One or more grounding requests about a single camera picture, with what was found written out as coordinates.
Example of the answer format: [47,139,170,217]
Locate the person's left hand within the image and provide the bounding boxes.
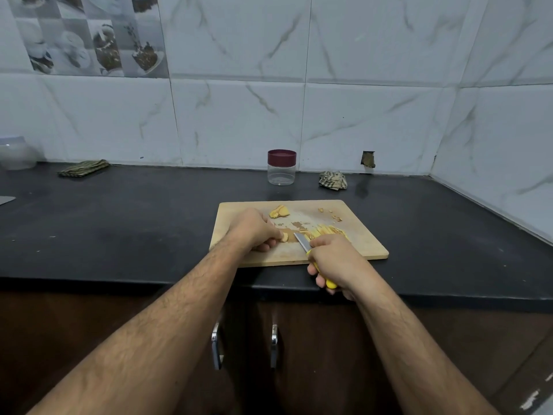
[221,207,285,256]

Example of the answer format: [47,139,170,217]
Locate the person's right hand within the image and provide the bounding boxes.
[306,232,378,301]

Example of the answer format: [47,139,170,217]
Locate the wooden cutting board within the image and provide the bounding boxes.
[209,199,391,269]

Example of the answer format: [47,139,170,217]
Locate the pile of ginger strips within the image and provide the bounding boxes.
[289,221,347,240]

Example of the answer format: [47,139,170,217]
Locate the yellow handled knife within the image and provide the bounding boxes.
[294,231,340,291]

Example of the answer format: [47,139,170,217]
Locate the clear jar maroon lid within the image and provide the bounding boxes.
[267,149,297,187]

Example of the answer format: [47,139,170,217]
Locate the person's right forearm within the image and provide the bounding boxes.
[353,277,501,415]

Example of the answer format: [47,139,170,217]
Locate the person's left forearm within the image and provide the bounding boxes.
[26,236,247,415]

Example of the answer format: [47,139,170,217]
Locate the small ginger peel scraps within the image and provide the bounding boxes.
[317,206,344,224]

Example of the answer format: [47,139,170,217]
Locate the black countertop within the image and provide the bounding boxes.
[0,162,553,306]

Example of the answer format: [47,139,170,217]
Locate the crumpled patterned cloth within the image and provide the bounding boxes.
[318,170,349,192]

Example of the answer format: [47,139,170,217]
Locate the folded green cloth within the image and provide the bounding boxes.
[58,159,112,179]

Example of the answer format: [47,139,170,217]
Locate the brown wooden cabinet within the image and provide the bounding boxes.
[0,289,553,415]

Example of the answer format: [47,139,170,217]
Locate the clear plastic container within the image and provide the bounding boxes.
[0,136,39,172]

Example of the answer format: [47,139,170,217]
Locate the decorative picture tiles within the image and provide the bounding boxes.
[7,0,171,78]

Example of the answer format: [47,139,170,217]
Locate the metal cabinet handle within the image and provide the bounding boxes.
[210,319,225,372]
[268,323,282,370]

